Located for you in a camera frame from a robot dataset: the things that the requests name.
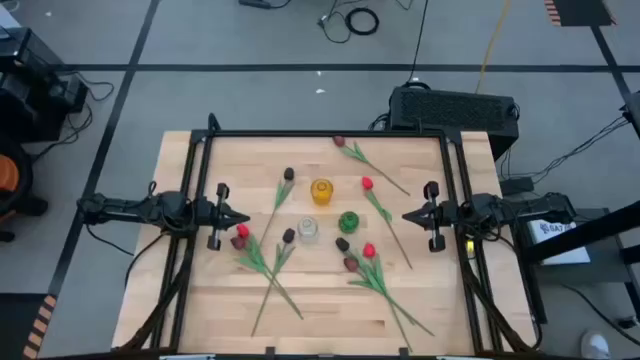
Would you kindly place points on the black metal table frame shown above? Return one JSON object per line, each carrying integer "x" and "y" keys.
{"x": 325, "y": 133}

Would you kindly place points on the green glass vase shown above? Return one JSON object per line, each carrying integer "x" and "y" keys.
{"x": 348, "y": 222}

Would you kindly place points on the person's white shoe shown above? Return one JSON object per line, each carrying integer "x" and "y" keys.
{"x": 595, "y": 346}

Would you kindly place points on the black hazard-striped floor mat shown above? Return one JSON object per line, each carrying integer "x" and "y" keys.
{"x": 580, "y": 12}
{"x": 20, "y": 325}

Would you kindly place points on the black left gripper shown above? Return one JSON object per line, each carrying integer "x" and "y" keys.
{"x": 220, "y": 215}

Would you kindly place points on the yellow glass vase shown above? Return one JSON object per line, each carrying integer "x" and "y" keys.
{"x": 321, "y": 191}

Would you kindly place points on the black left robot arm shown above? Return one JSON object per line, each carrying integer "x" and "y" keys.
{"x": 125, "y": 209}

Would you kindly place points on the black metal beam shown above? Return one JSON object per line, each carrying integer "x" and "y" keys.
{"x": 590, "y": 232}

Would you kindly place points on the black and orange floor machine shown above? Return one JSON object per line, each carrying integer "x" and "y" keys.
{"x": 10, "y": 175}

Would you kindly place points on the black equipment cart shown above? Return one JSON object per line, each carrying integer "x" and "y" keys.
{"x": 30, "y": 90}

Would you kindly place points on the black power adapter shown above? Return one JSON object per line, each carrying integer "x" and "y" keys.
{"x": 517, "y": 186}

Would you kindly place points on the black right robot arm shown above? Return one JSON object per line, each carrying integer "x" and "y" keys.
{"x": 525, "y": 207}

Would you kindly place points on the dark red artificial tulip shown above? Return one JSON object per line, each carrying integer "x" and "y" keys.
{"x": 238, "y": 243}
{"x": 339, "y": 141}
{"x": 350, "y": 264}

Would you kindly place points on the dark grey side cart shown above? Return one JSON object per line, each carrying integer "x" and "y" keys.
{"x": 610, "y": 272}

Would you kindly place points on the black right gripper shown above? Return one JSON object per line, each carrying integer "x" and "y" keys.
{"x": 434, "y": 216}

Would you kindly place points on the black perforated computer case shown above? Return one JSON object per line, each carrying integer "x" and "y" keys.
{"x": 450, "y": 107}

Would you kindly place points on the clear glass vase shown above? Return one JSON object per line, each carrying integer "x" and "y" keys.
{"x": 308, "y": 229}

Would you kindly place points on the black artificial tulip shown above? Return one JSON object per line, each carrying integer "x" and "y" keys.
{"x": 288, "y": 174}
{"x": 288, "y": 235}
{"x": 342, "y": 244}

